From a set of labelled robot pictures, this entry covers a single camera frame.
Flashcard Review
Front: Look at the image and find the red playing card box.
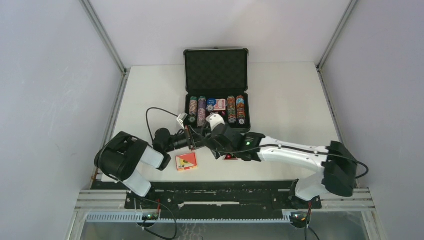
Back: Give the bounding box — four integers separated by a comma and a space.
175, 152, 198, 172

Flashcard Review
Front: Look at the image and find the black mounting base plate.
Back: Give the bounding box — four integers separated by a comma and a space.
124, 180, 322, 221

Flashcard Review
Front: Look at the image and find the far right chip row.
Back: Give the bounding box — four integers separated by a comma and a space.
236, 95, 246, 125

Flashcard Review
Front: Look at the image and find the red triangular dealer button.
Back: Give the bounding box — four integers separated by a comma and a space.
223, 154, 238, 161

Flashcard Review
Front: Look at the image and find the circuit board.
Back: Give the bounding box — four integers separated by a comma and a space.
289, 213, 308, 222
142, 213, 159, 221

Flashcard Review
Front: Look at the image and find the white slotted cable duct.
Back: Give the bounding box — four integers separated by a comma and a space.
85, 211, 292, 224

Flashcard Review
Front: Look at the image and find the inner right chip row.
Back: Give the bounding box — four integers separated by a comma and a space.
227, 95, 237, 124

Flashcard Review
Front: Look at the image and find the left circuit board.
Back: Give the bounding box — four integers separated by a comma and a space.
142, 213, 159, 221

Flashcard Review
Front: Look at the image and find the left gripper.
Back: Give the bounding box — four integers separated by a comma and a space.
165, 125, 208, 153

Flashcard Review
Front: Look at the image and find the right circuit board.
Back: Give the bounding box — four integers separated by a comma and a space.
289, 213, 308, 222

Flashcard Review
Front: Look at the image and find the red card deck in case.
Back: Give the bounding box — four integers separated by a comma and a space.
213, 99, 227, 111

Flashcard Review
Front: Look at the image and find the far left chip row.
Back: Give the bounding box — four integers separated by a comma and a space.
188, 96, 198, 123

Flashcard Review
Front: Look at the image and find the blue small blind button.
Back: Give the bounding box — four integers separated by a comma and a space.
206, 98, 217, 112

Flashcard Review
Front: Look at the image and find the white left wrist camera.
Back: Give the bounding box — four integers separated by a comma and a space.
176, 112, 188, 130

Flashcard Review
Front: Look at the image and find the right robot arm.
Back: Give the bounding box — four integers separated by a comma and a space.
203, 124, 359, 208

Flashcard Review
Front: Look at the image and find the purple chip row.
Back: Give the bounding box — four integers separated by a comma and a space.
197, 96, 207, 127

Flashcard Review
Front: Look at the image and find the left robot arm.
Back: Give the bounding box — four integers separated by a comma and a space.
94, 127, 204, 209

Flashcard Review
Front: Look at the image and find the black poker case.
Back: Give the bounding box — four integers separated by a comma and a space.
183, 48, 252, 133

